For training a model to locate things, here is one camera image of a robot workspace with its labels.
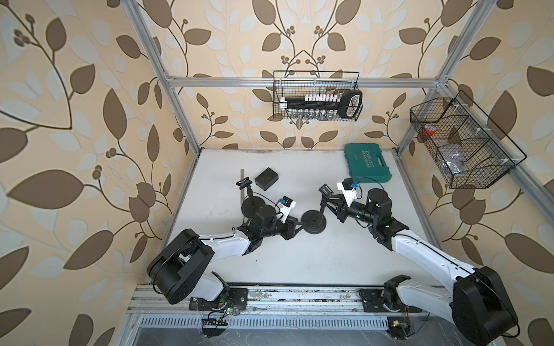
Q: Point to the right wire basket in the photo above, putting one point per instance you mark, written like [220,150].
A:
[489,150]

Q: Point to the aluminium frame rail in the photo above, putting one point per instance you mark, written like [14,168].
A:
[268,299]

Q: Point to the socket set rack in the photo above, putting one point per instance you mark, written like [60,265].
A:
[344,105]

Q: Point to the black mic stand rod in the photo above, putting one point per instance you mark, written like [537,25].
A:
[245,184]

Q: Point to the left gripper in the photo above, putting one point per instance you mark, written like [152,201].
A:
[288,231]

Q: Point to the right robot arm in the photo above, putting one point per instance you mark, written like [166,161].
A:
[473,299]

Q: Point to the red item in basket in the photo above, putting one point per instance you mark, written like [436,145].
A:
[428,130]

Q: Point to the small black box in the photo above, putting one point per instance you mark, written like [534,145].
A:
[266,179]

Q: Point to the wire basket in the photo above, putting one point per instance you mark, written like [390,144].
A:
[290,83]
[489,150]

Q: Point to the green tool case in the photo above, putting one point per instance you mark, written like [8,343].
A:
[366,163]

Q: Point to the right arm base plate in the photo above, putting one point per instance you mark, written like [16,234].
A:
[377,300]

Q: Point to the back wire basket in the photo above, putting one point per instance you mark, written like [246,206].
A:
[290,83]

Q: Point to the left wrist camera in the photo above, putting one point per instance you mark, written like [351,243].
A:
[285,205]

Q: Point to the plastic bag in basket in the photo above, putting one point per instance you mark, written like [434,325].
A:
[454,156]

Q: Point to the black round base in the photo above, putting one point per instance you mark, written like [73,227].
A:
[313,222]
[250,206]

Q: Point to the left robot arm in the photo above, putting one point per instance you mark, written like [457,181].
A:
[179,270]

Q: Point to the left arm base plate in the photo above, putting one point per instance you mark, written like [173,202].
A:
[212,293]

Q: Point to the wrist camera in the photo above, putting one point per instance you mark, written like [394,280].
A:
[349,189]
[285,205]

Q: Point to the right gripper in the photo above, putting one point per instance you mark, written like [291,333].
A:
[341,210]

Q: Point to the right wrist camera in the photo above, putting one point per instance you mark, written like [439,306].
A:
[349,189]

